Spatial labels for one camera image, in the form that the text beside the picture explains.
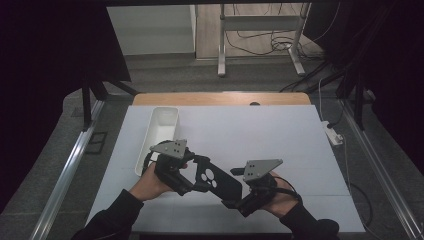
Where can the white cabinet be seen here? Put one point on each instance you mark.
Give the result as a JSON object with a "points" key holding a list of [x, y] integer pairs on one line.
{"points": [[150, 30]]}

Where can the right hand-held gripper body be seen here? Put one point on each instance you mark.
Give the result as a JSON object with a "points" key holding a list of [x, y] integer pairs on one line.
{"points": [[260, 168]]}

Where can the black phone case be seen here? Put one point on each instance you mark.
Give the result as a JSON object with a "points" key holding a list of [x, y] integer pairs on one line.
{"points": [[226, 188]]}

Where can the person's left hand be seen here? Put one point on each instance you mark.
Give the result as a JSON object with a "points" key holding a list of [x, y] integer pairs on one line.
{"points": [[148, 186]]}

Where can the grey metal desk frame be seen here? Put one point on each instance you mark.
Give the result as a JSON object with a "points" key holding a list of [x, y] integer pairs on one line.
{"points": [[260, 22]]}

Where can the wooden table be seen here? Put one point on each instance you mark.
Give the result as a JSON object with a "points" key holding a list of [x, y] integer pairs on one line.
{"points": [[216, 99]]}

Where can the white table cover sheet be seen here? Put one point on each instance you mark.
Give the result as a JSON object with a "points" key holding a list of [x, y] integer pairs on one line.
{"points": [[250, 133]]}

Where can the black curtain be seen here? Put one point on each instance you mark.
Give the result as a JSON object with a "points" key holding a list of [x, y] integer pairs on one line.
{"points": [[43, 83], [393, 66]]}

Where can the small black table knob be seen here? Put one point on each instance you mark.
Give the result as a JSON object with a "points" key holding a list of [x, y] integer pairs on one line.
{"points": [[255, 103]]}

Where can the person's right hand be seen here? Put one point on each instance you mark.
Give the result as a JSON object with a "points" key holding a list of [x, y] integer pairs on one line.
{"points": [[283, 203]]}

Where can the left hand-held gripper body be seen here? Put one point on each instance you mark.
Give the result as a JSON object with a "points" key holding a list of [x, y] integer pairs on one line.
{"points": [[171, 148]]}

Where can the white plastic storage bin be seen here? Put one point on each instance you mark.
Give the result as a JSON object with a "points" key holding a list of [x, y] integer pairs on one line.
{"points": [[163, 123]]}

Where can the white power strip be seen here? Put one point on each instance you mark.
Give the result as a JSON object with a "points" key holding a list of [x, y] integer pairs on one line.
{"points": [[333, 135]]}

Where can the black metal stand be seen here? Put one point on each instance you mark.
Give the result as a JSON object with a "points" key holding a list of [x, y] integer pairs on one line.
{"points": [[359, 106], [86, 106]]}

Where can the aluminium rail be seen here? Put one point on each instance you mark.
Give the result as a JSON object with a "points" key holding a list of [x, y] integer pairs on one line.
{"points": [[383, 180], [66, 180]]}

